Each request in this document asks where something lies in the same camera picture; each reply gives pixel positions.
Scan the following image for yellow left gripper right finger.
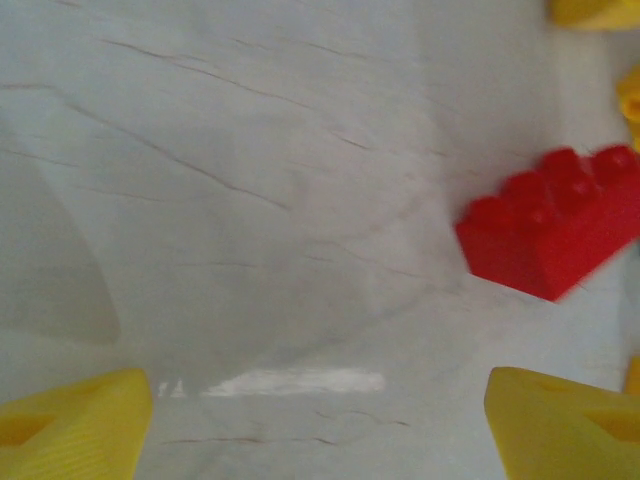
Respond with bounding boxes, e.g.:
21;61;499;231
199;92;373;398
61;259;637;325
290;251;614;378
483;366;640;480

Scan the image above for red lego brick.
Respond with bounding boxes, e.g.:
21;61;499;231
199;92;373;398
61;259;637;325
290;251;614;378
454;143;640;303

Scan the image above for yellow lego brick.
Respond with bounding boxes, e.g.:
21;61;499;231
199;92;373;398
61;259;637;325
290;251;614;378
624;355;640;396
548;0;640;32
615;67;640;151

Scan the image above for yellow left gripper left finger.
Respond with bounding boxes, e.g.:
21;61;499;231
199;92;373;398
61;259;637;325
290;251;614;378
0;368;154;480

